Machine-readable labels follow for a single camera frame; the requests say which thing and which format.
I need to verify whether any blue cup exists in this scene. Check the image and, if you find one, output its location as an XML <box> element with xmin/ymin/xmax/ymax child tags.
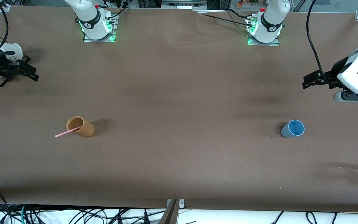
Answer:
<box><xmin>281</xmin><ymin>119</ymin><xmax>305</xmax><ymax>138</ymax></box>

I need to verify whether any pink chopstick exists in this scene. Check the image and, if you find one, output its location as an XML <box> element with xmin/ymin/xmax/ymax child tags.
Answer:
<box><xmin>55</xmin><ymin>126</ymin><xmax>81</xmax><ymax>138</ymax></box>

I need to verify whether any black cup rack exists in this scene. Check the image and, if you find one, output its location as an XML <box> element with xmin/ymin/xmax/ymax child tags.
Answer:
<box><xmin>0</xmin><ymin>31</ymin><xmax>31</xmax><ymax>87</ymax></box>

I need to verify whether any white cup with face print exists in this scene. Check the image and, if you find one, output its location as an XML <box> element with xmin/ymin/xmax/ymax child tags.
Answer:
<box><xmin>0</xmin><ymin>43</ymin><xmax>23</xmax><ymax>62</ymax></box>

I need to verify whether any brown cup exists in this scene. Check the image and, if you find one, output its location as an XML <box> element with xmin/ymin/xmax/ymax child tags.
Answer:
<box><xmin>66</xmin><ymin>116</ymin><xmax>95</xmax><ymax>138</ymax></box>

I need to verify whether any colourful background item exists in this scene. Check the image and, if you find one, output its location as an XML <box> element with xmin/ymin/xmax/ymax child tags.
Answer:
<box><xmin>236</xmin><ymin>0</ymin><xmax>260</xmax><ymax>8</ymax></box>

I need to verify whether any brown table cover sheet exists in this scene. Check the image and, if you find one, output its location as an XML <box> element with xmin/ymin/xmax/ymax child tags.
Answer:
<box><xmin>0</xmin><ymin>5</ymin><xmax>358</xmax><ymax>213</ymax></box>

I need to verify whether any grey metal device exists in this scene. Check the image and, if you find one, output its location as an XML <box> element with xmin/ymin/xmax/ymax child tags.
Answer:
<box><xmin>161</xmin><ymin>0</ymin><xmax>207</xmax><ymax>10</ymax></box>

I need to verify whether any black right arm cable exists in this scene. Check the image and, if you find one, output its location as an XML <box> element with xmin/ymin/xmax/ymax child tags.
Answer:
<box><xmin>0</xmin><ymin>6</ymin><xmax>10</xmax><ymax>49</ymax></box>

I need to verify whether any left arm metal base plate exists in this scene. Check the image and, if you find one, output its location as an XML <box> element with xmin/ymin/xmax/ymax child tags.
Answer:
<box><xmin>247</xmin><ymin>16</ymin><xmax>280</xmax><ymax>46</ymax></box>

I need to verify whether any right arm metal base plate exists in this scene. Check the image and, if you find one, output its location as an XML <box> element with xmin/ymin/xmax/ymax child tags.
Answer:
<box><xmin>83</xmin><ymin>12</ymin><xmax>118</xmax><ymax>43</ymax></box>

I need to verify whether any short black table cable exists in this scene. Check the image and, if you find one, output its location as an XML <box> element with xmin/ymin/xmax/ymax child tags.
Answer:
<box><xmin>227</xmin><ymin>8</ymin><xmax>251</xmax><ymax>20</ymax></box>

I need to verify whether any long black table cable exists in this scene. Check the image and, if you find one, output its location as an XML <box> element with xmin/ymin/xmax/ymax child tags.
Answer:
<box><xmin>195</xmin><ymin>11</ymin><xmax>255</xmax><ymax>28</ymax></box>

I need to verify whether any black right base cable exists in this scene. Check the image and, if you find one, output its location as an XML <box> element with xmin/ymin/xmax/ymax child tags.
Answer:
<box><xmin>106</xmin><ymin>7</ymin><xmax>130</xmax><ymax>21</ymax></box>

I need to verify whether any teal floor cable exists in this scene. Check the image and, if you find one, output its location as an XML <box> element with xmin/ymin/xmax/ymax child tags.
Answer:
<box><xmin>19</xmin><ymin>204</ymin><xmax>28</xmax><ymax>224</ymax></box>

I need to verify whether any small metal table bracket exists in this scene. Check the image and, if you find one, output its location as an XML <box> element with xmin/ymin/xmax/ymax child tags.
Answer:
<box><xmin>167</xmin><ymin>199</ymin><xmax>185</xmax><ymax>209</ymax></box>

